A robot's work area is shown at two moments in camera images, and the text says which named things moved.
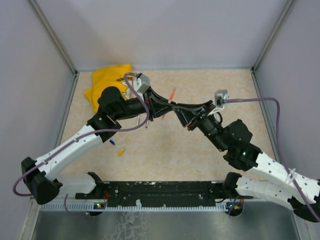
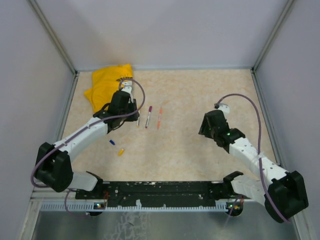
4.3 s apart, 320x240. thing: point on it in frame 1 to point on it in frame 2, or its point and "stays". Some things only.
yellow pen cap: (120, 152) stays
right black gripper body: (201, 112) to (206, 130)
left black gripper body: (149, 98) to (131, 107)
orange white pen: (170, 100) to (159, 118)
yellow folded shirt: (113, 77) stays
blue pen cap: (112, 142) stays
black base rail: (146, 193) stays
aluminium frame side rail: (267, 115) stays
